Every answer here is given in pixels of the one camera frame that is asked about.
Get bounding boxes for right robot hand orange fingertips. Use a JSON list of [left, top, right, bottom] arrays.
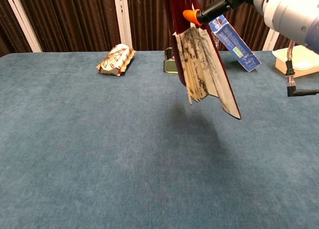
[[182, 0, 319, 47]]

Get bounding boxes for red ribbed paper folding fan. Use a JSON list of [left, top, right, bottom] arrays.
[[163, 0, 242, 120]]

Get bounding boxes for blue cardboard box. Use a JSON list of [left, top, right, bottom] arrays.
[[208, 14, 262, 73]]

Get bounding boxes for cream plastic food container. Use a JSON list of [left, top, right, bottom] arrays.
[[272, 44, 319, 78]]

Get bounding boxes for gold black meat tin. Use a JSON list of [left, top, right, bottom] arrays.
[[163, 47, 179, 73]]

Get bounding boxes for gold red snack package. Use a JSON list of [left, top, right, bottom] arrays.
[[96, 43, 137, 77]]

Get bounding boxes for dark brown curtain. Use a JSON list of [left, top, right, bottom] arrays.
[[0, 0, 292, 57]]

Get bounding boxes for blue velvet table cloth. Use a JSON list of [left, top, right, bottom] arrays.
[[0, 50, 319, 229]]

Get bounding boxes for cable with black angled plug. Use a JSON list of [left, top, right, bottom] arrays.
[[285, 39, 319, 98]]

